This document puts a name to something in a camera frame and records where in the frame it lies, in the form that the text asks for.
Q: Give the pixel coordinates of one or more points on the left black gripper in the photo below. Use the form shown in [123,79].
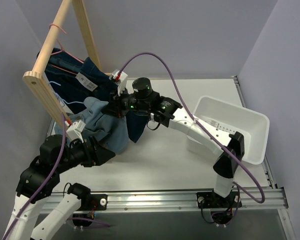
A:
[92,154]

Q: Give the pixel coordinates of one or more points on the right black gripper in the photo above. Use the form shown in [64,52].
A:
[117,104]

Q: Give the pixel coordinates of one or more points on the light blue denim skirt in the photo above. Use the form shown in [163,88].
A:
[109,131]

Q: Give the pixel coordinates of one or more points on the light blue wire hanger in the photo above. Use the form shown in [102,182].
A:
[66,94]

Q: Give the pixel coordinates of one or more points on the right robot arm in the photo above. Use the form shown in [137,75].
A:
[144,101]

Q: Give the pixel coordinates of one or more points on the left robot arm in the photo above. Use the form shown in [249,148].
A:
[37,182]

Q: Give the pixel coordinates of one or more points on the dark blue denim skirt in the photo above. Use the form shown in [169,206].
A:
[85,78]

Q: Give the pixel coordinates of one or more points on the wooden clothes rack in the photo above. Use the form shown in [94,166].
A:
[36,78]

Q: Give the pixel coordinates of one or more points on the white plastic basket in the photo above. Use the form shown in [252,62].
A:
[230,118]

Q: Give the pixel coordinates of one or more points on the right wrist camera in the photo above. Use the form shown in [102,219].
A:
[120,79]

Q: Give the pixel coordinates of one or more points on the pink wire hanger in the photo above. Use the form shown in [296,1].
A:
[62,49]

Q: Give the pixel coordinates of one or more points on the aluminium mounting rail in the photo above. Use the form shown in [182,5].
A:
[183,201]

